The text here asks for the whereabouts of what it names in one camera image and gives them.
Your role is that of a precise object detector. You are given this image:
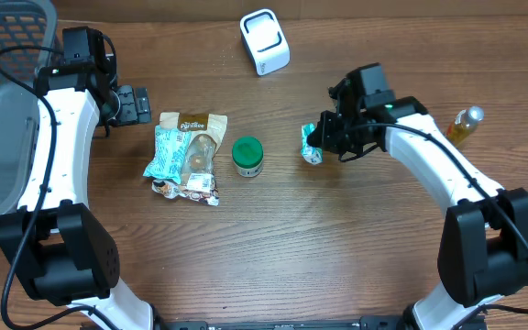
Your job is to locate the green freshening pouch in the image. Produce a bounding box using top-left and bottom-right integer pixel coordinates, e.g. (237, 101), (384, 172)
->
(301, 123), (323, 165)

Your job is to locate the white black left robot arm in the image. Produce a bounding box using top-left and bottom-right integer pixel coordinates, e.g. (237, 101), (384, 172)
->
(0, 27), (165, 329)

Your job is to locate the brown mushroom packet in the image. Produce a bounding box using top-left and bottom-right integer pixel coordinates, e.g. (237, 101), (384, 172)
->
(150, 112), (227, 206)

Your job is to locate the yellow oil bottle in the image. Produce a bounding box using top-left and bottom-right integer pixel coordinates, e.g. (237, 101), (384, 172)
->
(445, 106), (484, 148)

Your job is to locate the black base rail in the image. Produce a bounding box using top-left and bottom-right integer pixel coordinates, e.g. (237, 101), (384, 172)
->
(159, 316), (412, 330)

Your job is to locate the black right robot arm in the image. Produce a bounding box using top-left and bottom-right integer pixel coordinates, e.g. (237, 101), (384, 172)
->
(307, 63), (528, 329)

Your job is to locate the dark grey plastic basket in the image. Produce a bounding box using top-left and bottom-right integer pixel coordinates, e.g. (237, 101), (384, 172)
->
(0, 0), (59, 215)

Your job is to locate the white barcode scanner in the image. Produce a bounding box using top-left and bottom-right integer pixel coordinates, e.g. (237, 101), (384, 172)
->
(239, 8), (291, 76)

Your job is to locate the green lid jar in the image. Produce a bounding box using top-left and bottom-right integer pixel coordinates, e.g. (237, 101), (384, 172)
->
(232, 136), (264, 178)

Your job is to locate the teal white pack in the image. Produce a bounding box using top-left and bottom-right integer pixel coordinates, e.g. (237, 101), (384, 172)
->
(143, 126), (192, 184)

